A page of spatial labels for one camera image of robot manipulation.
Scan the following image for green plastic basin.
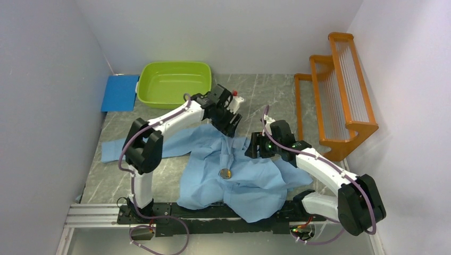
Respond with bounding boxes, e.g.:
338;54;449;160
136;61;212;109

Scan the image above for light blue button shirt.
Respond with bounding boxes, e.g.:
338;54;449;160
101;123;314;224

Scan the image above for blue flat board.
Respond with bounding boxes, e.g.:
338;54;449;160
101;75;139;112

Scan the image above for aluminium frame rails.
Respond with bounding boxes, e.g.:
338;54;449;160
55;158;387;255

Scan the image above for orange wooden rack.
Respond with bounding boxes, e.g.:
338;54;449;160
294;32;379;162

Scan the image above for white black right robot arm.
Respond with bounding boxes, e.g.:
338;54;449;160
245;116;387;236

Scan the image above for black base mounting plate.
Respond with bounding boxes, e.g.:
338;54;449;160
117;201;325;237

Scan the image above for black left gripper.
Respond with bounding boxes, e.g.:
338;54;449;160
211;104;242;138

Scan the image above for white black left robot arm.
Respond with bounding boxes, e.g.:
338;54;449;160
118;84;245;223

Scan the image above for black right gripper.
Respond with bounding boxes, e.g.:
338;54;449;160
245;132;282;158

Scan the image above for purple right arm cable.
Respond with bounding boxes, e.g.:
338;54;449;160
261;105;377;246

